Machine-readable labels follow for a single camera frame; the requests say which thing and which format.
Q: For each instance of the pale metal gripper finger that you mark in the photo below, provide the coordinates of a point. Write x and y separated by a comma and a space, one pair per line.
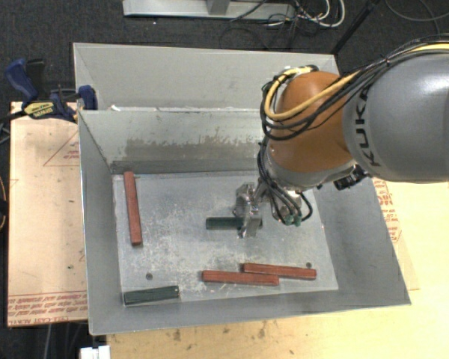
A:
241, 208
253, 224

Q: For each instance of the dark green block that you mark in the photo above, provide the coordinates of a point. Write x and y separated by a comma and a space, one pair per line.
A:
151, 295
221, 223

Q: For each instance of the grey metal bin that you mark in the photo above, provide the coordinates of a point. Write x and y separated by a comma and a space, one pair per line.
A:
194, 208

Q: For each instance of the red-brown flat block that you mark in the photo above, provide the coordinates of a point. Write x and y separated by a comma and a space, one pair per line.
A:
239, 278
133, 208
284, 271

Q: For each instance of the brown cardboard board red print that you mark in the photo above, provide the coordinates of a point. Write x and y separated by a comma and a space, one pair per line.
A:
45, 215

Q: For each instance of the black cylinder on white bracket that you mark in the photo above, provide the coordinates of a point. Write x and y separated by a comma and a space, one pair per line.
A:
347, 180

